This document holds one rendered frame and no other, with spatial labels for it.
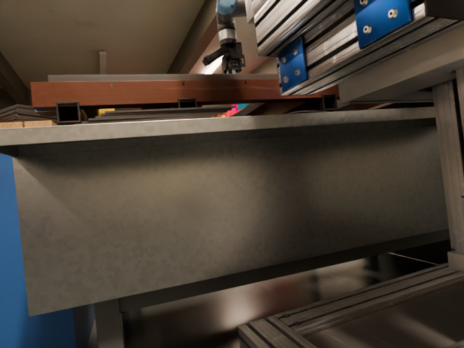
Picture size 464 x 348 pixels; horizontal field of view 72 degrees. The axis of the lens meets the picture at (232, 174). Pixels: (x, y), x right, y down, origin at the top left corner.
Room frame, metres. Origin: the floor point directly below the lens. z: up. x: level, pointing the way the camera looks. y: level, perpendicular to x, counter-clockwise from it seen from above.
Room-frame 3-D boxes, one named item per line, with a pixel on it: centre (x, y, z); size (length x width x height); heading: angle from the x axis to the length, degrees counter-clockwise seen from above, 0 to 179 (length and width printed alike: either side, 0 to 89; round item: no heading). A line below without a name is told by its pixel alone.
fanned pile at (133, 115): (0.76, 0.18, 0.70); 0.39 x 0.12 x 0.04; 108
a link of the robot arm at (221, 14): (1.24, -0.07, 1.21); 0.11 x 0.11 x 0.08; 2
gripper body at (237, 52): (1.34, -0.05, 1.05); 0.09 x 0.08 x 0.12; 108
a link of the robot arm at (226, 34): (1.34, -0.05, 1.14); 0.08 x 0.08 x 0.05
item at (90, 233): (0.91, -0.14, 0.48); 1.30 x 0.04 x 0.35; 108
